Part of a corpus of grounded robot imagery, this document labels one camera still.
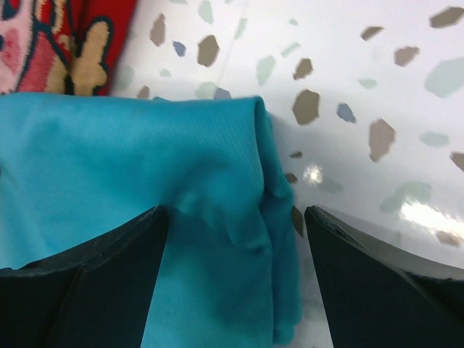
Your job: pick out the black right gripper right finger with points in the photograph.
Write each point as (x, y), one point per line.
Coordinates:
(378, 295)

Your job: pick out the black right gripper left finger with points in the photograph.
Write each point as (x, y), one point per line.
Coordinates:
(96, 294)

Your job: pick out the teal t shirt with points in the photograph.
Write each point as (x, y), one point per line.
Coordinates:
(75, 167)

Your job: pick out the red cartoon folded cloth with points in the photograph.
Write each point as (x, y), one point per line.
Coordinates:
(62, 46)

